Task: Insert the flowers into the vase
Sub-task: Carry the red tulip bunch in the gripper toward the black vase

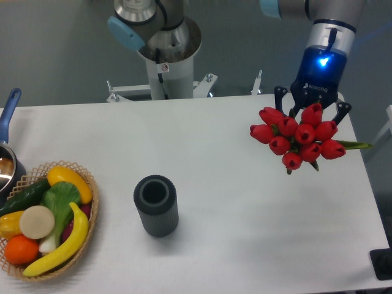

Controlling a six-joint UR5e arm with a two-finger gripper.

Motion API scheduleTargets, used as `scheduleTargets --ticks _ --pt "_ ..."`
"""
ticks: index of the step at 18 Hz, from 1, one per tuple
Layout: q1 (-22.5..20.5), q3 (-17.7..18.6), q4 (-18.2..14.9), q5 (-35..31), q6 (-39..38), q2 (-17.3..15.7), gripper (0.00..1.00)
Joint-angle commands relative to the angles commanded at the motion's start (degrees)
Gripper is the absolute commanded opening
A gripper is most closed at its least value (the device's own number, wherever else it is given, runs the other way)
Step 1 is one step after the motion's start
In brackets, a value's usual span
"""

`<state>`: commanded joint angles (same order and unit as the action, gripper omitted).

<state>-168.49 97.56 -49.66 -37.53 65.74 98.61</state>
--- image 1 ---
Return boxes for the white furniture frame right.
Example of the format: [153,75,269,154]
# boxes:
[363,105,391,163]

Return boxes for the green bok choy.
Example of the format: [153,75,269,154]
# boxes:
[39,181,81,255]

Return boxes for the orange fruit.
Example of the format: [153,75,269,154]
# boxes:
[4,235,39,265]

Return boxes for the blue handled saucepan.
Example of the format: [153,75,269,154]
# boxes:
[1,88,26,207]

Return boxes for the beige round slice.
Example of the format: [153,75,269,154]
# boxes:
[19,205,55,239]

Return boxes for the dark green cucumber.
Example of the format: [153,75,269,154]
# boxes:
[1,178,50,216]

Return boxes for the dark grey ribbed vase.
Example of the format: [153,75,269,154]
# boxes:
[134,175,179,238]

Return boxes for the black device at table edge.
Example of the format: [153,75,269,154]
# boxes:
[369,248,391,281]

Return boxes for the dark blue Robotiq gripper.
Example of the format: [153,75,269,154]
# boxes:
[274,19,356,125]

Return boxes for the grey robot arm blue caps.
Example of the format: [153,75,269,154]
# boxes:
[107,1,365,123]

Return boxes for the yellow squash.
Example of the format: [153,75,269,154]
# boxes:
[47,166,92,205]

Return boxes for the yellow bell pepper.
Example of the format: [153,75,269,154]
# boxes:
[1,211,24,239]

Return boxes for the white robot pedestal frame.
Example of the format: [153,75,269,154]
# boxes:
[105,58,263,104]

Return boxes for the red tulip bouquet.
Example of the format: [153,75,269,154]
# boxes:
[249,102,372,174]

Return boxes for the purple red vegetable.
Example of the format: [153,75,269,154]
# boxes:
[61,204,91,243]

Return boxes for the yellow banana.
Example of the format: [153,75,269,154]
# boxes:
[23,202,89,277]

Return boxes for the woven wicker basket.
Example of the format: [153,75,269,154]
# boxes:
[1,160,99,282]

